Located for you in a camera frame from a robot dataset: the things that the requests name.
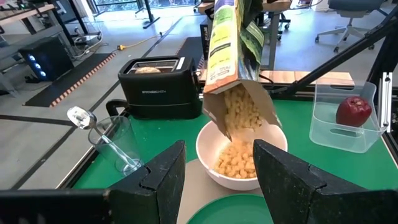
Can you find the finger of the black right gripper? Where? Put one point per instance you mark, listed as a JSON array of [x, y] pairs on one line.
[[255, 11]]

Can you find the clear plastic bin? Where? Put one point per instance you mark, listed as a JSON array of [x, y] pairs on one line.
[[323, 124]]

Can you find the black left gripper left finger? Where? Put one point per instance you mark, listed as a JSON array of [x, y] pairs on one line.
[[149, 193]]

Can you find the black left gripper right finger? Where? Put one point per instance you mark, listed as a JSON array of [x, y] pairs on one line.
[[295, 193]]

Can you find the black diagonal frame strut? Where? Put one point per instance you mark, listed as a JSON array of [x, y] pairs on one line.
[[342, 56]]

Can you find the green plate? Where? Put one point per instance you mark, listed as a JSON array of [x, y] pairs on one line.
[[233, 211]]

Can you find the black computer tower blue lights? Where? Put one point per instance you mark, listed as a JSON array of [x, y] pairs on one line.
[[46, 59]]

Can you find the beige bagel half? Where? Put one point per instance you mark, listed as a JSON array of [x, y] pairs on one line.
[[147, 70]]

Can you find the grey office chair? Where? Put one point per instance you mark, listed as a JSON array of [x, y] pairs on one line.
[[351, 18]]

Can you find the panda print cereal box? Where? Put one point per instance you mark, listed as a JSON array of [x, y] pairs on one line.
[[224, 46]]

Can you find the black upright frame strut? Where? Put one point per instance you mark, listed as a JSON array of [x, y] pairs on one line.
[[385, 59]]

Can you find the black curved bracket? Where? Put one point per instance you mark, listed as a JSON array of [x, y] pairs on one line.
[[112, 107]]

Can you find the black toaster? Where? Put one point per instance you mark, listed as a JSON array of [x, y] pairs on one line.
[[155, 93]]

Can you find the black box white text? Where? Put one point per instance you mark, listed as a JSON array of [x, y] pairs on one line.
[[205, 40]]

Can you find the black floor mat striped edge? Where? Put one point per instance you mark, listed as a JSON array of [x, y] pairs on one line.
[[68, 81], [191, 49]]

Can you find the wooden bench board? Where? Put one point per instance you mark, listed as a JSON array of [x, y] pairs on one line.
[[311, 76]]

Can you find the yellow cereal puffs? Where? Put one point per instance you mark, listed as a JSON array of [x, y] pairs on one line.
[[236, 158]]

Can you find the red apple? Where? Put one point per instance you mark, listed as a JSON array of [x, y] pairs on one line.
[[353, 112]]

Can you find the wooden desk grey leg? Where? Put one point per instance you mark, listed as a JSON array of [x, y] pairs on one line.
[[273, 37]]

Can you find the black table leg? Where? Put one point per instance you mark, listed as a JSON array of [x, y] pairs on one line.
[[149, 15]]

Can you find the wooden top work desk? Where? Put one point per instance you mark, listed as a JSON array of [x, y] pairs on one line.
[[28, 12]]

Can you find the empty clear drinking glass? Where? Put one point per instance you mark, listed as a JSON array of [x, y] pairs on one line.
[[124, 133]]

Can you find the aluminium frame bracket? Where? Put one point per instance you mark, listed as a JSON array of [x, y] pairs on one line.
[[385, 102]]

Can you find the white ceramic bowl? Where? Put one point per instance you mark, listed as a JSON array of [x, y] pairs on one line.
[[205, 146]]

